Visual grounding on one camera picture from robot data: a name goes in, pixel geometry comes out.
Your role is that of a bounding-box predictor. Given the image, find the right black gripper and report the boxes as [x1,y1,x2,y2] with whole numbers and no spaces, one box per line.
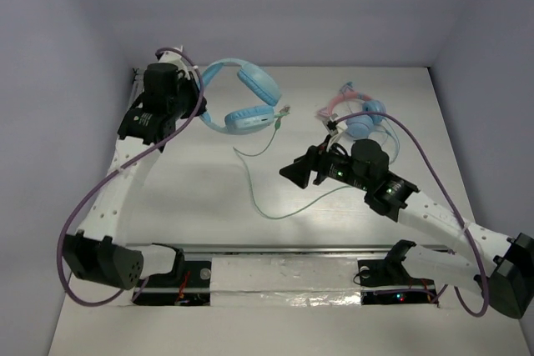
[280,134,371,192]

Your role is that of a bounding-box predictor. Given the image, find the green headphone cable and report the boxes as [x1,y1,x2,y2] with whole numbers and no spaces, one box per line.
[232,104,372,221]

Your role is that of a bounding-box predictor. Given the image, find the light blue headphones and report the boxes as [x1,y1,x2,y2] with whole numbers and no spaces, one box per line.
[200,58,281,135]

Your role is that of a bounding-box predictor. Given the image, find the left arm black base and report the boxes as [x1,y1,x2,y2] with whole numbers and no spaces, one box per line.
[132,260,212,307]

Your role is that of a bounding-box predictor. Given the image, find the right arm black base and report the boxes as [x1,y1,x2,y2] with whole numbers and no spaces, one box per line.
[353,259,438,306]

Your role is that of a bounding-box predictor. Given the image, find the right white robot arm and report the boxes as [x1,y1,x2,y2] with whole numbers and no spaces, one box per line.
[280,139,533,319]

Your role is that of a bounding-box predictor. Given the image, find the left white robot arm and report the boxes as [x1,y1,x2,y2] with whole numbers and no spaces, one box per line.
[58,62,205,290]

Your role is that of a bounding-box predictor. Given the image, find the pink blue cat-ear headphones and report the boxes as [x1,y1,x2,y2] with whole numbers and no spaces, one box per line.
[316,82,401,164]

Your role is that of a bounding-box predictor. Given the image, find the silver tape strip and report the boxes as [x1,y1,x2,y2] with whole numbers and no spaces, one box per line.
[209,256,361,308]

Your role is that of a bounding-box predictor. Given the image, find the aluminium left side rail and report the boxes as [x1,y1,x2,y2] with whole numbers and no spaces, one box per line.
[123,68,144,123]

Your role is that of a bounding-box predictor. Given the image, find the aluminium rail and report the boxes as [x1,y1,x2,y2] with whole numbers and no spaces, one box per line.
[124,243,454,258]
[123,68,144,123]

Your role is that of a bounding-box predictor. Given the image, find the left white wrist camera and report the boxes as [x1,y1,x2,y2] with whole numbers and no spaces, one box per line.
[155,46,199,83]

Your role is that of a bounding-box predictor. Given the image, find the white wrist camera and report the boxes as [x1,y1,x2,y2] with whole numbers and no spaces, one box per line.
[323,113,346,151]
[155,46,199,83]

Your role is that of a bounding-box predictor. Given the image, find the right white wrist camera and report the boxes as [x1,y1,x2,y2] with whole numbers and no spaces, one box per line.
[323,113,346,151]

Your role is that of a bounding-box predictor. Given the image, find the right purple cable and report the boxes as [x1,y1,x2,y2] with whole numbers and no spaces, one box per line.
[333,113,490,318]

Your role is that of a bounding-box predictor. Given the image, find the purple cable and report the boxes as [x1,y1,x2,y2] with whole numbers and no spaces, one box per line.
[56,48,208,307]
[333,113,490,318]

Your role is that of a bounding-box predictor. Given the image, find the aluminium front rail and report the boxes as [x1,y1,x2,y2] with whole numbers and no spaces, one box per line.
[124,243,454,258]

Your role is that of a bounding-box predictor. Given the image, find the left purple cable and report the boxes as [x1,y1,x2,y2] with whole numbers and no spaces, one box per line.
[56,48,208,307]

